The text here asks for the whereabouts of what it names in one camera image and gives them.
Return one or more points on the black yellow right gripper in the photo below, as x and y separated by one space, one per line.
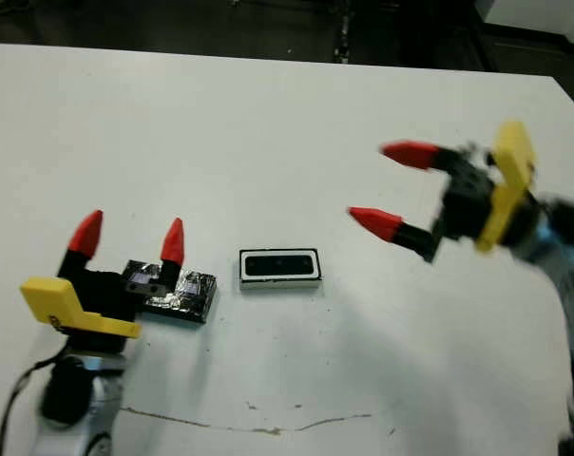
467 204

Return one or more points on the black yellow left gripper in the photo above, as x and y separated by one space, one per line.
101 299

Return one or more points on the shiny black box lid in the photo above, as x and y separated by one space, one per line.
187 297

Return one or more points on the black camera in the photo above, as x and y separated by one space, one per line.
280 265

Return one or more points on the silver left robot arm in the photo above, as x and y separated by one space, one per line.
92 418

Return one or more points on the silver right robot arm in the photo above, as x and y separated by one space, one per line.
567 266

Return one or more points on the black metal stand leg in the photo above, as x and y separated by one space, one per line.
342 33

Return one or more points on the white camera box base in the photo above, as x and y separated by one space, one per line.
280 284

